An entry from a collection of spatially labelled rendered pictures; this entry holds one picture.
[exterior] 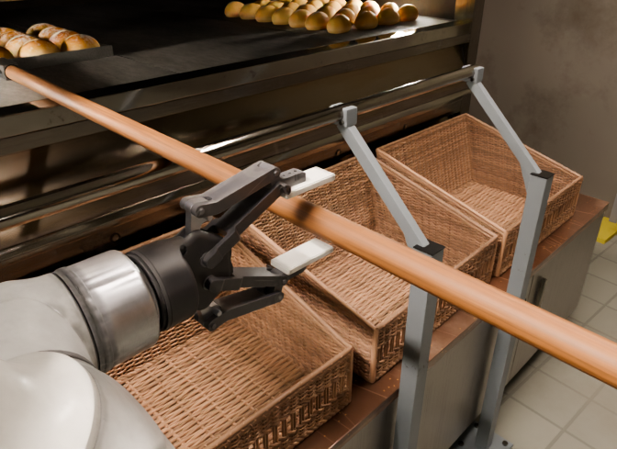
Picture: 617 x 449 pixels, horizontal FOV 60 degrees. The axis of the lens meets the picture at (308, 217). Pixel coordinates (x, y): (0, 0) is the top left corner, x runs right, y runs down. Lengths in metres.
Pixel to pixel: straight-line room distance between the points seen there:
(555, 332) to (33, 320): 0.37
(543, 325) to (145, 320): 0.31
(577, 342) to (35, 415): 0.35
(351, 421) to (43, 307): 0.85
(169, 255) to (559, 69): 3.11
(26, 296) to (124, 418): 0.16
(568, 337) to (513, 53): 3.16
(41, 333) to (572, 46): 3.20
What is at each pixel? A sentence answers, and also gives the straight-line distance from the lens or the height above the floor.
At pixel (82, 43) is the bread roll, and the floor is 1.22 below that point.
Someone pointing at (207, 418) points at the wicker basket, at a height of 0.59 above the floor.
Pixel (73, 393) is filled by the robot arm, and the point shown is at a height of 1.27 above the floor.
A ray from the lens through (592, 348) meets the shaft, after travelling 0.45.
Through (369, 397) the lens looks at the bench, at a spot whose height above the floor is 0.58.
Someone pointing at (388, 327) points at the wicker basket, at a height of 0.71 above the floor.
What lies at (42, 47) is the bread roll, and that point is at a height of 1.22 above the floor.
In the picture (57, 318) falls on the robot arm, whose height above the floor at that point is 1.23.
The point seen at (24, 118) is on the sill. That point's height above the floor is 1.17.
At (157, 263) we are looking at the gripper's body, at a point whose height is 1.22.
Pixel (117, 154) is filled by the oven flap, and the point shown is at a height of 1.05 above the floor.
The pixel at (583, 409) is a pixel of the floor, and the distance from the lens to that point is 2.20.
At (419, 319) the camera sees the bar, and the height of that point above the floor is 0.80.
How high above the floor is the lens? 1.46
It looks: 28 degrees down
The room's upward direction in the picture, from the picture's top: straight up
